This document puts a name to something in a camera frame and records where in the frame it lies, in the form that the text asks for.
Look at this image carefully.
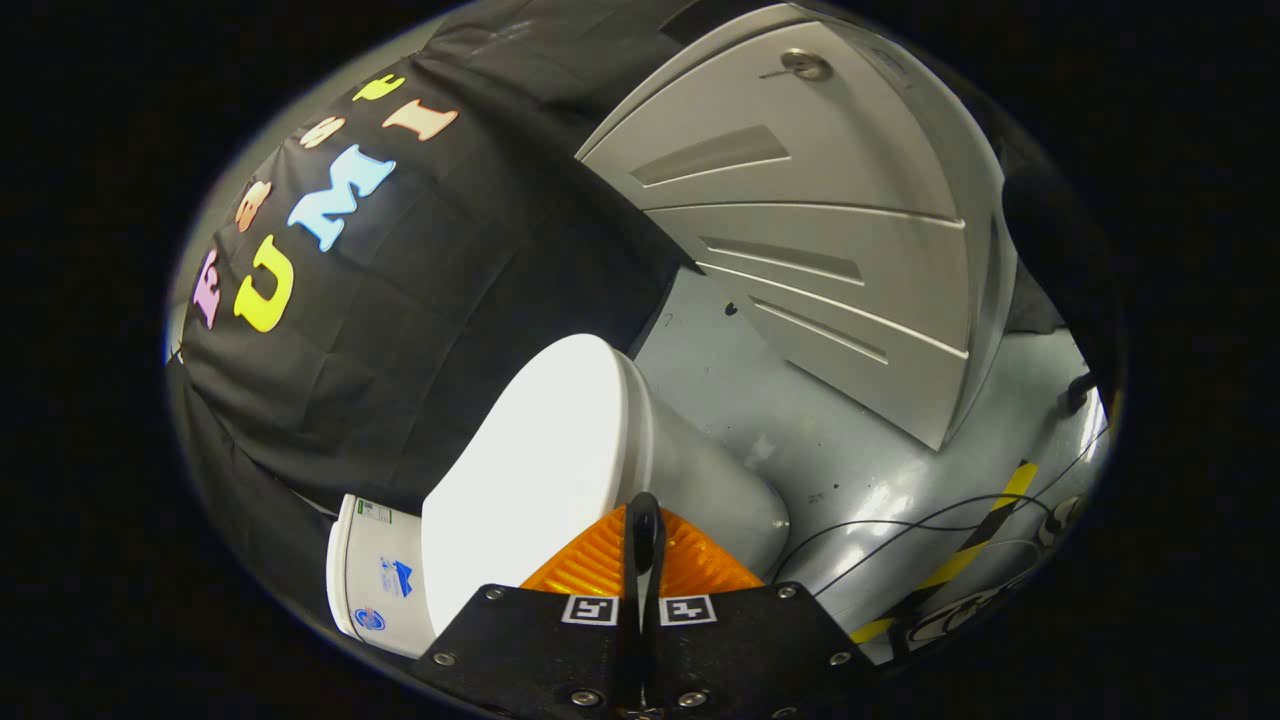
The thin black floor cable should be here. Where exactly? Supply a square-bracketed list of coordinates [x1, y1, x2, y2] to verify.
[812, 428, 1111, 599]

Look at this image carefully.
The black backdrop cloth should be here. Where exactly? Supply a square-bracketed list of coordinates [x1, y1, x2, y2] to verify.
[165, 0, 801, 621]

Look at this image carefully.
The white toilet lid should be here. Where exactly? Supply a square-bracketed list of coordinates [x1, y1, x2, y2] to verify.
[420, 333, 658, 638]

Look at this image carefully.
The yellow black floor tape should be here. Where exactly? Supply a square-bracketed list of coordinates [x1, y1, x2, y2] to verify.
[850, 460, 1041, 646]

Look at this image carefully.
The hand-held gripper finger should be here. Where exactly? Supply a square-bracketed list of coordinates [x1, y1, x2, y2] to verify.
[641, 492, 881, 720]
[410, 492, 642, 720]

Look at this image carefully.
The grey drawer cabinet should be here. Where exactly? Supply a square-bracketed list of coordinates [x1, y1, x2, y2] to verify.
[575, 3, 1019, 451]

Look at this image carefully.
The white toilet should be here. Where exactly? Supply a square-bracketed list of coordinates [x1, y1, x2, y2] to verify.
[325, 350, 791, 659]

